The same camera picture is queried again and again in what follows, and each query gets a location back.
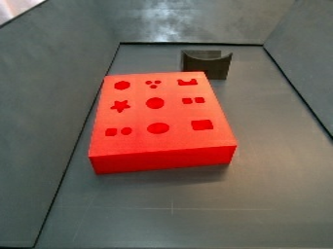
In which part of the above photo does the red shape sorter box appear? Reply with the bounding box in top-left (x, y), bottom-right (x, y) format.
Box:
top-left (89, 72), bottom-right (237, 174)

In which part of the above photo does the black curved cradle stand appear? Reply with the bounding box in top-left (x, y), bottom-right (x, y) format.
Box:
top-left (181, 50), bottom-right (233, 80)

